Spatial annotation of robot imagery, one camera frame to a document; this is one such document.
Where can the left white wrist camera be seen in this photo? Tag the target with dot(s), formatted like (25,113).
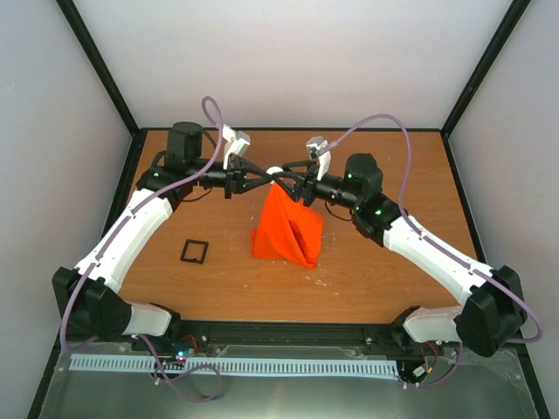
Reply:
(237,142)

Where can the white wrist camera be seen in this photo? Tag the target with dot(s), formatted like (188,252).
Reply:
(317,150)
(237,142)

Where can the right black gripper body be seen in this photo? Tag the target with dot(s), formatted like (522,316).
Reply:
(342,199)

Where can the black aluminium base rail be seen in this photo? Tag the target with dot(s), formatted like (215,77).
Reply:
(384,339)

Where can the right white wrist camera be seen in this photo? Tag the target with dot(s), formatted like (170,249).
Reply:
(317,150)

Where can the black square frame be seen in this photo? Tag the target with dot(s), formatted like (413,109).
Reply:
(194,251)

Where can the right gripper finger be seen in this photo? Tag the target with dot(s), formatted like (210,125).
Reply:
(291,184)
(307,166)

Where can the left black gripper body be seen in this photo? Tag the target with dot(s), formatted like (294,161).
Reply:
(231,183)

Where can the light blue slotted cable duct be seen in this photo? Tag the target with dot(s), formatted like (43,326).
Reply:
(237,366)

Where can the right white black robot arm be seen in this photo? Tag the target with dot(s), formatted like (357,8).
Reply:
(488,311)

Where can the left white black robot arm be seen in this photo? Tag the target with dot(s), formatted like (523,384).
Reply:
(88,294)

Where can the orange garment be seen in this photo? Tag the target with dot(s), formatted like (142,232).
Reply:
(287,230)

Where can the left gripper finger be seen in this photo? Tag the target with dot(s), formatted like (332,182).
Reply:
(247,167)
(254,183)

